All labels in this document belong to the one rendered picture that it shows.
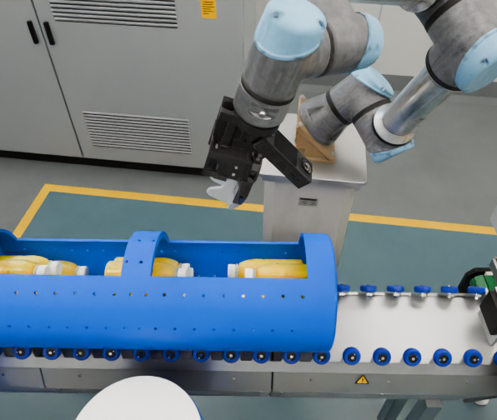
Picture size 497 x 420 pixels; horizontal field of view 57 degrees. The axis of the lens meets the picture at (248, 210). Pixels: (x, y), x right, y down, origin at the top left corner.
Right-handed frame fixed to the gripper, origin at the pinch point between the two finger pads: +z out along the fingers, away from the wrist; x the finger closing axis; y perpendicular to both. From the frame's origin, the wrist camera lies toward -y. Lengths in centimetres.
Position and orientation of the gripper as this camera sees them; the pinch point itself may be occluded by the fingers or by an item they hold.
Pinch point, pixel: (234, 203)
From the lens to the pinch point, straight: 79.3
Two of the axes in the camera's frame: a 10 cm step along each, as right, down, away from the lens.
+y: -9.5, -2.4, -1.7
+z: -2.9, 6.0, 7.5
